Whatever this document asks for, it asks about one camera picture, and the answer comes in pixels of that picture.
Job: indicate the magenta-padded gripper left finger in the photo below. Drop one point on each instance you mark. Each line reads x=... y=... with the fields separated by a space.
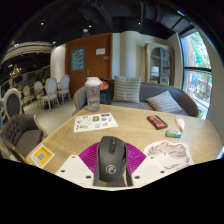
x=76 y=170

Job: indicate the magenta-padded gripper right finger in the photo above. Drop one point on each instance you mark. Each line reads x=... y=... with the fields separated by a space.
x=146 y=170

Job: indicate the black computer mouse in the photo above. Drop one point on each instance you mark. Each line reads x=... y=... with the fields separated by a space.
x=111 y=156

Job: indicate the yellow code card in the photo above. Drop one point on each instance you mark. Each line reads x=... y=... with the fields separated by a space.
x=42 y=155

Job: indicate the black and red flat box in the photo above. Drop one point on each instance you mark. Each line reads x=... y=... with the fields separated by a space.
x=157 y=122

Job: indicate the white sticker sheet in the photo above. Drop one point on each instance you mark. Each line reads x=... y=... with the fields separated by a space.
x=95 y=122

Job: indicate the white tube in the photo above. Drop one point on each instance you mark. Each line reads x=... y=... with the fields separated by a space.
x=180 y=123

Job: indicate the dark grey tufted armchair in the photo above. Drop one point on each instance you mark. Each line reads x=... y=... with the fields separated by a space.
x=23 y=133

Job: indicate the small striped cushion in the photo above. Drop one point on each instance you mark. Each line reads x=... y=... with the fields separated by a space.
x=164 y=102

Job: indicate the clear shaker bottle white lid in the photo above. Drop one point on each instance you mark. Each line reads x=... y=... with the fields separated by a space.
x=93 y=96

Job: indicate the grey sofa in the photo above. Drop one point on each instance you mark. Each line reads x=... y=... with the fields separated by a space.
x=153 y=91

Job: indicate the black bag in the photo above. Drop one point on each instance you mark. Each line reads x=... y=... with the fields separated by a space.
x=105 y=96

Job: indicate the large striped cushion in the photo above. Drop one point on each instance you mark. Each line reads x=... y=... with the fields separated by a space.
x=126 y=89

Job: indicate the group of white chairs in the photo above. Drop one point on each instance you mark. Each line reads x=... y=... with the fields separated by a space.
x=50 y=89

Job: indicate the grey oval-back chair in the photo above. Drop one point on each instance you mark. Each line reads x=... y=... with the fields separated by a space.
x=12 y=104

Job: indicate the glass-door wooden cabinet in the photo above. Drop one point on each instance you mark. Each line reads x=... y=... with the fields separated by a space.
x=159 y=63

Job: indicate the window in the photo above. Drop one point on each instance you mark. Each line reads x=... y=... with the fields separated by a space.
x=196 y=73

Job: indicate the blue wall poster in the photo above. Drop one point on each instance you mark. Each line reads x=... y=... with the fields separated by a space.
x=77 y=59

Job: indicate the white wall sign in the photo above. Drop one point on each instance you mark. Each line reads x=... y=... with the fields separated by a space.
x=100 y=51

